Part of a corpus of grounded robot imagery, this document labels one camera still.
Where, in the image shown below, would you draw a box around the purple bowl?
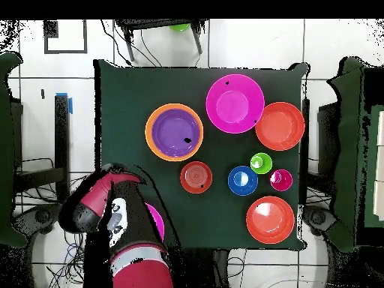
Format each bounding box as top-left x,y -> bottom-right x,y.
151,108 -> 201,158

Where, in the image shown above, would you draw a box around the small red bowl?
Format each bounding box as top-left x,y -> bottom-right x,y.
179,160 -> 213,194

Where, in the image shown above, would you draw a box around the orange bowl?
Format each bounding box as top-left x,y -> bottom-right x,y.
144,103 -> 204,162

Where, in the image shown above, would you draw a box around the blue bowl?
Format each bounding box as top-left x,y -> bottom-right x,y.
227,165 -> 260,197

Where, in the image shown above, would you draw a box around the green cup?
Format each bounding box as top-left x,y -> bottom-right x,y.
250,152 -> 273,176

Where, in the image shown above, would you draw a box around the pink bowl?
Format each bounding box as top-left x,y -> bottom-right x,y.
145,202 -> 166,242
205,73 -> 266,134

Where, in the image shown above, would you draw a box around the red cup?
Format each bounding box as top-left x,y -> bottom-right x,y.
268,169 -> 294,192

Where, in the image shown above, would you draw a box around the dark green tablecloth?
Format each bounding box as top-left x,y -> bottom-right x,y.
93,58 -> 310,251

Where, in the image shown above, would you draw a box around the shallow red-orange bowl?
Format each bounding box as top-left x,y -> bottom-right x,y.
255,101 -> 306,152

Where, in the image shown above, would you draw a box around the deep red-orange bowl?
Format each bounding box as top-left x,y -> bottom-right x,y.
245,195 -> 296,245

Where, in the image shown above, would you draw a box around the blue tape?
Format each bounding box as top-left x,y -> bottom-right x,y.
55,92 -> 74,115

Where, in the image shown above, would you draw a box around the black office chair base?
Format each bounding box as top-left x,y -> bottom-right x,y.
13,203 -> 64,238
302,205 -> 338,237

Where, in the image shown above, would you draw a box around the black stool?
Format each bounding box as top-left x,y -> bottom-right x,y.
115,19 -> 209,62

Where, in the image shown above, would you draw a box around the green cloth side table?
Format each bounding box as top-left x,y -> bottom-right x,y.
325,56 -> 384,253
0,51 -> 28,248

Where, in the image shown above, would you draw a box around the white boxes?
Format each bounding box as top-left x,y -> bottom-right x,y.
372,110 -> 384,221

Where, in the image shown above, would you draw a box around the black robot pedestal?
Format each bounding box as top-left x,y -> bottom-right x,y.
176,248 -> 230,288

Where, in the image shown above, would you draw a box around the black cable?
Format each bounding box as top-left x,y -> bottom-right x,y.
100,19 -> 133,67

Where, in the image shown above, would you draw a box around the black table frame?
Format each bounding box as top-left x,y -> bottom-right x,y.
300,98 -> 311,208
13,94 -> 71,205

